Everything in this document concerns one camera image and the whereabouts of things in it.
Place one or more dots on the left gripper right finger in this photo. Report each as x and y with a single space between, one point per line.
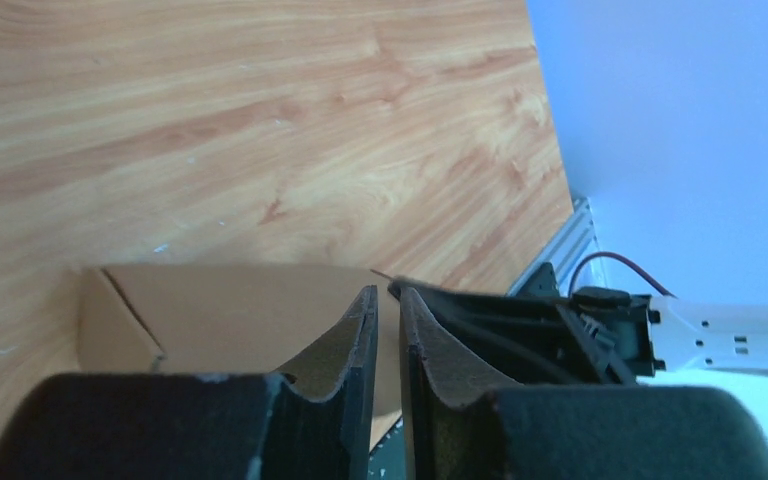
463 419

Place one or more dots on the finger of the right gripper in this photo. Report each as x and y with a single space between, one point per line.
532 340

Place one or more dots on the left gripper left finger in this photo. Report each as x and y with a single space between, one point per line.
308 419

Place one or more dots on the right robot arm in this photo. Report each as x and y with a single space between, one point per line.
666 334

